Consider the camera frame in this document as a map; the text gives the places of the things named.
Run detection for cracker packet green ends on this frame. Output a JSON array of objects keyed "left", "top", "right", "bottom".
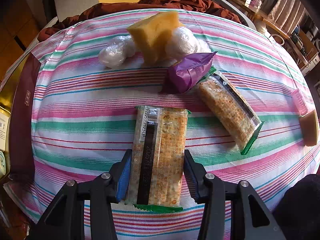
[{"left": 196, "top": 68, "right": 264, "bottom": 155}]

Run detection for cluttered shelf unit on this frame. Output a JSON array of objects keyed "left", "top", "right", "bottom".
[{"left": 291, "top": 16, "right": 319, "bottom": 76}]

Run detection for striped pink curtain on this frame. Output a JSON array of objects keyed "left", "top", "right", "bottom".
[{"left": 261, "top": 0, "right": 306, "bottom": 34}]

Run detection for wooden wardrobe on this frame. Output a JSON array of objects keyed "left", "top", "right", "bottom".
[{"left": 1, "top": 0, "right": 47, "bottom": 80}]

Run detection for rust brown blanket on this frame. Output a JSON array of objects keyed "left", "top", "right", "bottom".
[{"left": 37, "top": 0, "right": 241, "bottom": 42}]

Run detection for orange sponge wedge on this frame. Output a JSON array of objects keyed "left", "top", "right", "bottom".
[{"left": 299, "top": 109, "right": 319, "bottom": 146}]

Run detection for white tea carton box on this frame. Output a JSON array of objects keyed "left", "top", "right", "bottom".
[{"left": 0, "top": 108, "right": 10, "bottom": 152}]

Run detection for pink hair roller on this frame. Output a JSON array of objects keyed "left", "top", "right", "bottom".
[{"left": 291, "top": 88, "right": 309, "bottom": 116}]

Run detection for yellow sponge block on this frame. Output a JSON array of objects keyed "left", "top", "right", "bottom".
[{"left": 127, "top": 10, "right": 181, "bottom": 65}]

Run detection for gold metal tin box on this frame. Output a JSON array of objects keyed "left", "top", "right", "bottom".
[{"left": 1, "top": 53, "right": 29, "bottom": 180}]

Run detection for wooden side table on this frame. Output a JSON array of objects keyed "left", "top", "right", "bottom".
[{"left": 227, "top": 0, "right": 290, "bottom": 40}]

